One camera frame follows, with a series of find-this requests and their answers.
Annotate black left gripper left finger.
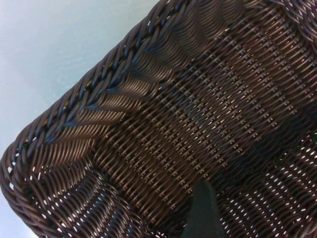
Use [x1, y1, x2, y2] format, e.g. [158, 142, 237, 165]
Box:
[179, 182, 206, 238]

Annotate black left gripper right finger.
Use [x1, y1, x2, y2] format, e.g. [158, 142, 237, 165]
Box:
[203, 182, 223, 238]

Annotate dark brown wicker basket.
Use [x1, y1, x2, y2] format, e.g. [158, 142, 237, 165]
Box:
[0, 0, 317, 238]

